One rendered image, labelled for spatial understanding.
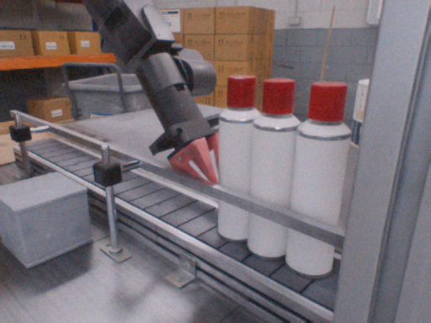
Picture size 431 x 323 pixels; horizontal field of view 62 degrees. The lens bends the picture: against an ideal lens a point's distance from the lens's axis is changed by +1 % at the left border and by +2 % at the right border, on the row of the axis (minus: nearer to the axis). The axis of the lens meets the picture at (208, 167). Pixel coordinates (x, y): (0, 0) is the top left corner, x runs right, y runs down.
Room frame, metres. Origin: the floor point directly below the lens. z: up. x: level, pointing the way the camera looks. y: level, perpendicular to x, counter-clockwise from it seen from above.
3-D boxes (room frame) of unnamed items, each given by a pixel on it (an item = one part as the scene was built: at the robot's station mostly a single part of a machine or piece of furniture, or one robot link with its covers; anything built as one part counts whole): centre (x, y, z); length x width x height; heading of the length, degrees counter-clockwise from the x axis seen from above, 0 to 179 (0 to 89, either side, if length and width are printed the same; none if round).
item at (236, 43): (4.25, -0.09, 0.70); 1.20 x 0.82 x 1.39; 63
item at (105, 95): (2.92, 0.70, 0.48); 0.89 x 0.63 x 0.96; 166
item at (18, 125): (0.67, 0.34, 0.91); 0.07 x 0.03 x 0.16; 136
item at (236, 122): (0.41, -0.04, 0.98); 0.05 x 0.05 x 0.20
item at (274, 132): (0.38, -0.07, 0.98); 0.05 x 0.05 x 0.20
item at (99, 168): (0.46, 0.12, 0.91); 0.07 x 0.03 x 0.16; 136
